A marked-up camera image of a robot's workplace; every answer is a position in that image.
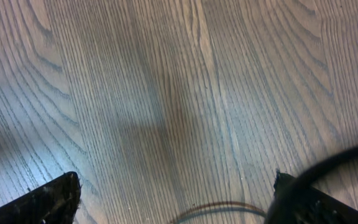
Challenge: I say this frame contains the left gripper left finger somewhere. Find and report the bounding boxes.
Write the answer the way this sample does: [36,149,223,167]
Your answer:
[0,171,81,224]

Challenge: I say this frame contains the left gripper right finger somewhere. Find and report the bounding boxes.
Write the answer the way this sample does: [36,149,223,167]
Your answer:
[273,171,358,224]

